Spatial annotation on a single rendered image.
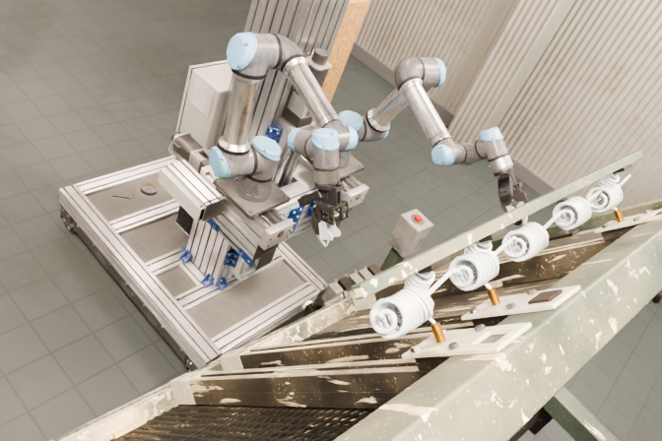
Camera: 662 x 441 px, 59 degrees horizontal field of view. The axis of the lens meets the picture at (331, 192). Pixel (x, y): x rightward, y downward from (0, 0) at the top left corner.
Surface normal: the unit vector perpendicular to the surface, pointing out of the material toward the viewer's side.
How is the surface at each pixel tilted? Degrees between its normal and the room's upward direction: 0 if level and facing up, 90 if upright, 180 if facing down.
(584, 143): 90
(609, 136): 90
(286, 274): 0
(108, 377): 0
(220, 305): 0
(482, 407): 34
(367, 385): 90
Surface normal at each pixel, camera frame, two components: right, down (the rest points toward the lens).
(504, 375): 0.62, -0.26
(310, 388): -0.71, 0.22
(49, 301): 0.33, -0.74
